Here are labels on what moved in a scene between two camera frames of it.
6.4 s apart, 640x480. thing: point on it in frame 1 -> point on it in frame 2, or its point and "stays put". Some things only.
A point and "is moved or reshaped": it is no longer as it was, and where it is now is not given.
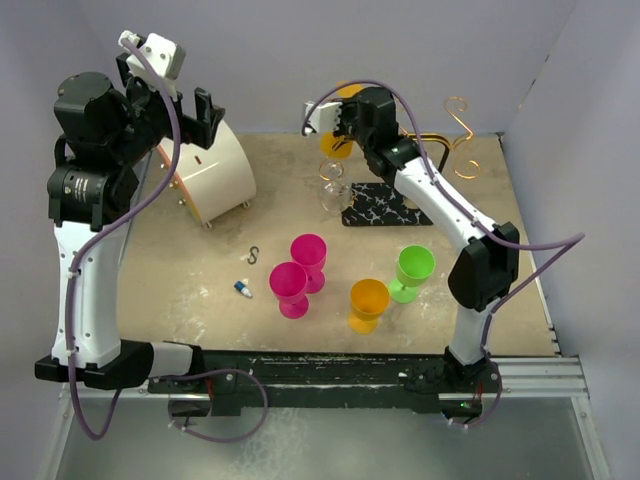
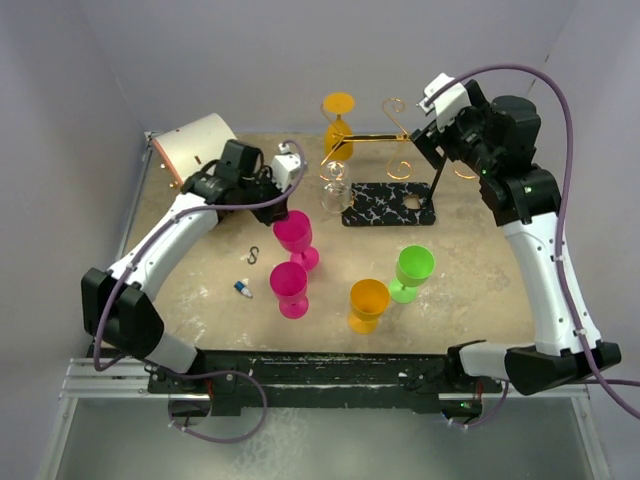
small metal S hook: [252, 253] stays put
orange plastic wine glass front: [369, 298] stays put
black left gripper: [198, 131] -> [274, 212]
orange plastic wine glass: [333, 146] is moved or reshaped
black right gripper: [345, 108] -> [429, 141]
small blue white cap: [238, 285] stays put
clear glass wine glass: [335, 188] stays put
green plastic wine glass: [415, 264] stays put
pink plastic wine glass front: [289, 281] stays put
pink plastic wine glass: [309, 251] -> [294, 235]
